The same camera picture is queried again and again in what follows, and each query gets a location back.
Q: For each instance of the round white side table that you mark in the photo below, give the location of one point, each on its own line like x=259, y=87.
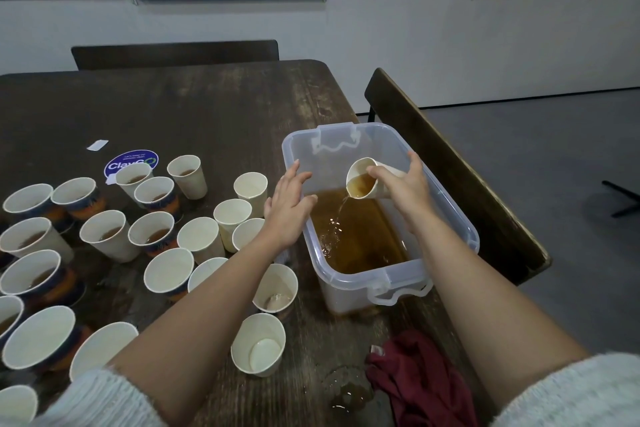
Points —
x=628, y=197

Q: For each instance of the person's left forearm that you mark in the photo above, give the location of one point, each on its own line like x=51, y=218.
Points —
x=200, y=332

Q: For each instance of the clear plastic storage bin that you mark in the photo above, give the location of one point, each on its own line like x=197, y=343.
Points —
x=345, y=290

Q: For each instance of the person's left hand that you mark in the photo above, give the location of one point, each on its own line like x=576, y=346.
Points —
x=286, y=211

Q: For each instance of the dark wooden chair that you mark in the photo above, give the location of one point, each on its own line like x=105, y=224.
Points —
x=175, y=53
x=455, y=177

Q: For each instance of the white paper cup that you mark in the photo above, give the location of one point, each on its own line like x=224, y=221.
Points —
x=372, y=173
x=251, y=191
x=232, y=219

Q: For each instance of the person's right forearm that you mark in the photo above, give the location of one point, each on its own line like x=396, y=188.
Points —
x=490, y=327

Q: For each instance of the person's right hand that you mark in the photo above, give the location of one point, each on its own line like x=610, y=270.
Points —
x=410, y=193

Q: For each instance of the small white paper label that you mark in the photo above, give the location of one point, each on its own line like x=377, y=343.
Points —
x=97, y=144

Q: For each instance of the round blue sticker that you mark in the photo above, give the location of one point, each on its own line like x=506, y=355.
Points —
x=130, y=158

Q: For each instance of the dark wooden table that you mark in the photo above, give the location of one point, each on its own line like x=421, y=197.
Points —
x=200, y=96

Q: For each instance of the dark red cloth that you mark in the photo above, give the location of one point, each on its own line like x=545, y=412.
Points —
x=420, y=387

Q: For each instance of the group of paper cups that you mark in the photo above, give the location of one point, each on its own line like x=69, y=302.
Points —
x=105, y=231

